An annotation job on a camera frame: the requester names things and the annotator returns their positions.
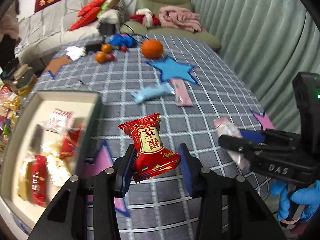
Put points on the blue star paper cutout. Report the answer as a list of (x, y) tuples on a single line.
[(171, 69)]

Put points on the white crumpled tissue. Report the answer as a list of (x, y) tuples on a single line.
[(75, 53)]

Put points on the green armchair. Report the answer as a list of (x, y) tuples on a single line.
[(133, 27)]

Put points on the blue crumpled gloves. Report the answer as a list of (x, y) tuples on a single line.
[(122, 40)]

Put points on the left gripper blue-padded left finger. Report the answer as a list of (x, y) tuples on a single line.
[(125, 167)]

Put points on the small tangerine far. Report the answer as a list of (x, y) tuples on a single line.
[(106, 48)]

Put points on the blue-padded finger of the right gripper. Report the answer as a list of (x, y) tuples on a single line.
[(254, 136)]

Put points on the crispy cranberry snack packet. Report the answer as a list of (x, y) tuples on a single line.
[(59, 121)]

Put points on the green patterned cushion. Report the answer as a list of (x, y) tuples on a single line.
[(107, 5)]

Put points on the brown star paper cutout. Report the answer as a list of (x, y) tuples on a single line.
[(55, 65)]

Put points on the small tangerine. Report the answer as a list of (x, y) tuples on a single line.
[(106, 48), (100, 57)]

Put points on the glass jar with lid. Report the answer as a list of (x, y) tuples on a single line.
[(24, 80)]

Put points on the red cushion upper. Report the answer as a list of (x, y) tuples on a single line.
[(89, 6)]

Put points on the person in pink sweater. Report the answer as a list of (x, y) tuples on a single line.
[(9, 34)]

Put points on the pink plain snack bar packet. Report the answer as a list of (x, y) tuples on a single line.
[(182, 96)]

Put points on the large orange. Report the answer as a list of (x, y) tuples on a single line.
[(152, 49)]

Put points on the pink cranberry packet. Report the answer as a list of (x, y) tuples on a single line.
[(229, 138)]

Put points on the right blue gloved hand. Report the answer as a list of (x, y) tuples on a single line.
[(309, 197)]

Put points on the green curtain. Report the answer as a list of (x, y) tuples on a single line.
[(266, 42)]

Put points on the pink folded blanket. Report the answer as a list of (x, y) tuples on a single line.
[(179, 18)]

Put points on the small tangerine near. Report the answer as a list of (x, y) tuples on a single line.
[(100, 57)]

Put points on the clear brown snack bar packet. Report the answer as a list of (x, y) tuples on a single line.
[(36, 140)]

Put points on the red crinkled snack packet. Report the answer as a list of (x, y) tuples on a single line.
[(39, 180)]

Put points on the checked grey tablecloth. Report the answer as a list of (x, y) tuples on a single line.
[(160, 207)]

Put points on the cherry tomato far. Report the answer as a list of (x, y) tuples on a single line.
[(124, 49)]

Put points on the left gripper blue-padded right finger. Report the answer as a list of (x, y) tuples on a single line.
[(190, 168)]

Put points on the pink star cutout right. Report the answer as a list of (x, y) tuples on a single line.
[(263, 120)]

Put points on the cherry tomato near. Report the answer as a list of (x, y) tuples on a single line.
[(110, 57)]

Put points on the white grey sofa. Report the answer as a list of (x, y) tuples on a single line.
[(46, 31)]

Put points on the light blue snack packet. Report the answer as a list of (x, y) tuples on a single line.
[(153, 92)]

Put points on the red Chinese candy packet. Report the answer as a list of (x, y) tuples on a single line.
[(153, 158)]

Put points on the pile of snack bags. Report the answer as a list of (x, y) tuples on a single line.
[(11, 103)]

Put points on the red white plush toy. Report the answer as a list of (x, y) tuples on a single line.
[(145, 17)]

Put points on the cherry tomato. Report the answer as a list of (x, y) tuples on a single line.
[(110, 57), (124, 49)]

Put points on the red cushion lower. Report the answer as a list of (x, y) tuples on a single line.
[(88, 18)]

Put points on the yellow pastry packet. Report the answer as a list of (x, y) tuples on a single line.
[(57, 170)]

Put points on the white shallow tray box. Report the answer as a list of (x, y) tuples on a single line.
[(71, 147)]

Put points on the pink star cutout near tray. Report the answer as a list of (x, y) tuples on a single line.
[(102, 161)]

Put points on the red cushion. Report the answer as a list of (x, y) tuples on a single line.
[(89, 6), (88, 18)]

